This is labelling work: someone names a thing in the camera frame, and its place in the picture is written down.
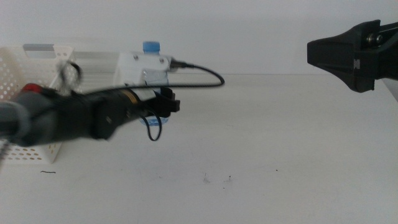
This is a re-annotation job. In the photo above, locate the clear water bottle blue cap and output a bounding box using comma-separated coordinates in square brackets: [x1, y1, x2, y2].
[139, 40, 171, 126]

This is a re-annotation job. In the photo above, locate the red cola can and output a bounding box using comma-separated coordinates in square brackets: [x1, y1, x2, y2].
[21, 83, 44, 95]

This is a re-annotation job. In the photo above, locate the white perforated plastic basket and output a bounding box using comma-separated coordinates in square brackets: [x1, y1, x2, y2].
[0, 45, 76, 165]

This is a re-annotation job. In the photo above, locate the thin black gripper wire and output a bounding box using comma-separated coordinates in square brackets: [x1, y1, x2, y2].
[139, 108, 163, 142]

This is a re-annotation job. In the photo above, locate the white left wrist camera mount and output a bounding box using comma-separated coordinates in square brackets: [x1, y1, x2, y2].
[113, 51, 174, 101]

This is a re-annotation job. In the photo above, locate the black braided camera cable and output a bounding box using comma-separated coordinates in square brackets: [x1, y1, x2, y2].
[82, 60, 226, 95]

